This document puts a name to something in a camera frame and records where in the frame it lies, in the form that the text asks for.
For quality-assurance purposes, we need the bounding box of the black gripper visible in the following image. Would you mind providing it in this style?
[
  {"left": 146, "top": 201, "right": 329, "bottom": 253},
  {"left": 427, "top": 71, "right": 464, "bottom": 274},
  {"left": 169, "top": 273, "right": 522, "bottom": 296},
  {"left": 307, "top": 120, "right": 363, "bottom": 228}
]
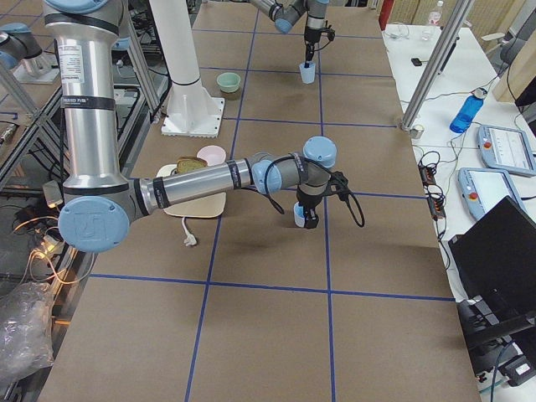
[
  {"left": 304, "top": 16, "right": 335, "bottom": 69},
  {"left": 296, "top": 168, "right": 348, "bottom": 229}
]

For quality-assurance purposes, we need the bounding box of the light blue cup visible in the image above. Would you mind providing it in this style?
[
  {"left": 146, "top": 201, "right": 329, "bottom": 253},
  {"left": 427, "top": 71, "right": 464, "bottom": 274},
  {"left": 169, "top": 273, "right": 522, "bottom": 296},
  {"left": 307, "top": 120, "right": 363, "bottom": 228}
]
[
  {"left": 299, "top": 61, "right": 316, "bottom": 85},
  {"left": 293, "top": 202, "right": 306, "bottom": 228}
]

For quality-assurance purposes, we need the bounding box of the green bowl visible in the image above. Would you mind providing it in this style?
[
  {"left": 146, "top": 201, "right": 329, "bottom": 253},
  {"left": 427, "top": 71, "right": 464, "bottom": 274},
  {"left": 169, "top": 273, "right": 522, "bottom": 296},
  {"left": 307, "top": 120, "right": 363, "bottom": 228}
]
[{"left": 216, "top": 72, "right": 241, "bottom": 93}]

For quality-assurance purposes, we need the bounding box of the cream toaster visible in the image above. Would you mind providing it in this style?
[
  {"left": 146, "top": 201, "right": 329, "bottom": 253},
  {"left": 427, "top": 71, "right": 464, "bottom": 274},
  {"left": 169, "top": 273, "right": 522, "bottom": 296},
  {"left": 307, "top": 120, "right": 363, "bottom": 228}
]
[{"left": 156, "top": 162, "right": 228, "bottom": 219}]

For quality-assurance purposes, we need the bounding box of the pink bowl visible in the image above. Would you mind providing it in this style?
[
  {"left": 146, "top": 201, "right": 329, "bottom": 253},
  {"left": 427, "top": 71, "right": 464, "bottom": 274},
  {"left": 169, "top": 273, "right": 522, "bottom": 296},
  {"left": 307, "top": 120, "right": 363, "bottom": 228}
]
[{"left": 196, "top": 145, "right": 227, "bottom": 167}]

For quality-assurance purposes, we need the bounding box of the white power plug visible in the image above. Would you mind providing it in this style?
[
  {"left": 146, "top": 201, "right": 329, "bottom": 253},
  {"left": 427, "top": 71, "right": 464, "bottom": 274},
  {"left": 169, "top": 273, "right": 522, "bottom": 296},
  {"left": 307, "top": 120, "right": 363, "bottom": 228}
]
[{"left": 181, "top": 217, "right": 198, "bottom": 247}]

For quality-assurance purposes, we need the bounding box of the clear plastic bottle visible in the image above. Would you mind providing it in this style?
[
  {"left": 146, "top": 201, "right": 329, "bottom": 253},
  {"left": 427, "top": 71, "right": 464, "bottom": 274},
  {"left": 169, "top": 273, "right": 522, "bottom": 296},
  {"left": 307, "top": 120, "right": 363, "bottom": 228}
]
[{"left": 427, "top": 0, "right": 444, "bottom": 26}]

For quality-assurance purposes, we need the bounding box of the bread slice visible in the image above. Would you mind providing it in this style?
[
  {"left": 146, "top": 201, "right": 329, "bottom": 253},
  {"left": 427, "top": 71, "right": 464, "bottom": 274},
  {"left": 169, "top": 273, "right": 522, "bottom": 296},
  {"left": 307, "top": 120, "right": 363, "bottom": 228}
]
[{"left": 175, "top": 156, "right": 208, "bottom": 174}]

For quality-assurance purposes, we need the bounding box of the blue water bottle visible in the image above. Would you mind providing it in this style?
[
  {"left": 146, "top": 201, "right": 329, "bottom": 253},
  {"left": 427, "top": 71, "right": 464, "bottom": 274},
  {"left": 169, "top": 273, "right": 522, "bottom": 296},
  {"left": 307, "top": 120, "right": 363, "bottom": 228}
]
[{"left": 449, "top": 87, "right": 488, "bottom": 134}]

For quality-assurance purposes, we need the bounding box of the teach pendant near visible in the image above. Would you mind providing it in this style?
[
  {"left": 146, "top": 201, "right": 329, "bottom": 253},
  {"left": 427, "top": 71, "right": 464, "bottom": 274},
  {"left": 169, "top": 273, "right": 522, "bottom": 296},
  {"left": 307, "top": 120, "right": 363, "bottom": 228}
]
[{"left": 457, "top": 167, "right": 526, "bottom": 220}]

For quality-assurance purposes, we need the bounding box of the teach pendant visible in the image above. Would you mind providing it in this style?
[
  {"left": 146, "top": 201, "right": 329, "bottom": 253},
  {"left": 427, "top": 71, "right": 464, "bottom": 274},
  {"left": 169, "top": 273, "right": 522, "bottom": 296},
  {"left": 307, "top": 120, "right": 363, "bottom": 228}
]
[
  {"left": 457, "top": 167, "right": 526, "bottom": 220},
  {"left": 477, "top": 125, "right": 535, "bottom": 177}
]

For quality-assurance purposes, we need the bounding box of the black laptop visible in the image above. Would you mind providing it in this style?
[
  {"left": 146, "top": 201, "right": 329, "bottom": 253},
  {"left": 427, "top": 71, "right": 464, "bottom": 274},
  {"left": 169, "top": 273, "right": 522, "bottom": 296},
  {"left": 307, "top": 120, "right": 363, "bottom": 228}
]
[{"left": 448, "top": 197, "right": 535, "bottom": 314}]

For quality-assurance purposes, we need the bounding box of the teach pendant far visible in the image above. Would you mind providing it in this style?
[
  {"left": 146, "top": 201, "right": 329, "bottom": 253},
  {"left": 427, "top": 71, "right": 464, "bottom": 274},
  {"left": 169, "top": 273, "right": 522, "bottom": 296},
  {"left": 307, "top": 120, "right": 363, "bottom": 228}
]
[{"left": 477, "top": 125, "right": 535, "bottom": 177}]

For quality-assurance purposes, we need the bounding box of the clear plastic bag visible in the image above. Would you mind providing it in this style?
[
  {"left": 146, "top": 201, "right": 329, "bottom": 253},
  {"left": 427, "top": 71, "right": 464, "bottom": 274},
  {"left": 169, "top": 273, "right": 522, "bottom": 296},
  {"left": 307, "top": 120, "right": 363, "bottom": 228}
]
[{"left": 1, "top": 282, "right": 54, "bottom": 386}]

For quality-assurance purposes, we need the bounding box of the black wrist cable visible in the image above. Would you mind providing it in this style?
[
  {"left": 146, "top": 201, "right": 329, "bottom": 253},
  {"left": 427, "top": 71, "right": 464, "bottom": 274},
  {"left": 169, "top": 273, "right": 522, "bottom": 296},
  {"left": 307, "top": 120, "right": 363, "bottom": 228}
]
[{"left": 262, "top": 155, "right": 365, "bottom": 229}]

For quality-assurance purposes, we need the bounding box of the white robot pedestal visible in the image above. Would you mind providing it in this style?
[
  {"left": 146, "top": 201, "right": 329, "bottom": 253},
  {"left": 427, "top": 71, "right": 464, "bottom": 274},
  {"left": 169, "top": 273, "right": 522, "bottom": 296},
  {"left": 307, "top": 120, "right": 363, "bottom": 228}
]
[{"left": 150, "top": 0, "right": 225, "bottom": 137}]

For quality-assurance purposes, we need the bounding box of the aluminium frame post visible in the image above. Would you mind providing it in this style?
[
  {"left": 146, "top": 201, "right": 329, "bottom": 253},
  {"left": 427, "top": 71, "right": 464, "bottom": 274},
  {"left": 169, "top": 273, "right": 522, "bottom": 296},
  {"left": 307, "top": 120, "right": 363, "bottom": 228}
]
[{"left": 399, "top": 0, "right": 475, "bottom": 139}]

